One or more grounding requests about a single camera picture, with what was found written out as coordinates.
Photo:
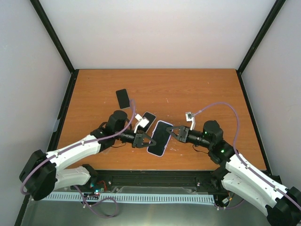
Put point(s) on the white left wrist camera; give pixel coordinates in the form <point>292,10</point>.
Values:
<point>141,122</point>

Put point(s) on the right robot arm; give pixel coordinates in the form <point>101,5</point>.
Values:
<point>280,205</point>

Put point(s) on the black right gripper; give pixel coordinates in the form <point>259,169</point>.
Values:
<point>184,134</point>

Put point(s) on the black phone face up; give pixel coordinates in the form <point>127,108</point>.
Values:
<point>123,98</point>

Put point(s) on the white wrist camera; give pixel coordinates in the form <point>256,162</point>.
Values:
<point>141,122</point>
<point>190,118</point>

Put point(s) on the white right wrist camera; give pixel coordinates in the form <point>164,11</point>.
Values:
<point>190,118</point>

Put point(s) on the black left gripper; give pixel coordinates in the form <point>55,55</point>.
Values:
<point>138,140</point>

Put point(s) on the clear magsafe phone case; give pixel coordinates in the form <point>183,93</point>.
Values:
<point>106,151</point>

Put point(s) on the black aluminium frame rail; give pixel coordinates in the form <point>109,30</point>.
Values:
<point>199,181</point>

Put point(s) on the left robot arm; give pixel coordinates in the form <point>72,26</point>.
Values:
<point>46,172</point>

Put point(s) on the small green led circuit board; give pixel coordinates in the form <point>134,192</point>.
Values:
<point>97,189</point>

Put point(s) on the light blue slotted cable duct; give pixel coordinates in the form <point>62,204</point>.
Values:
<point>134,198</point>

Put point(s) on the lavender phone case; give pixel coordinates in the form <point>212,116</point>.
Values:
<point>164,150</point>

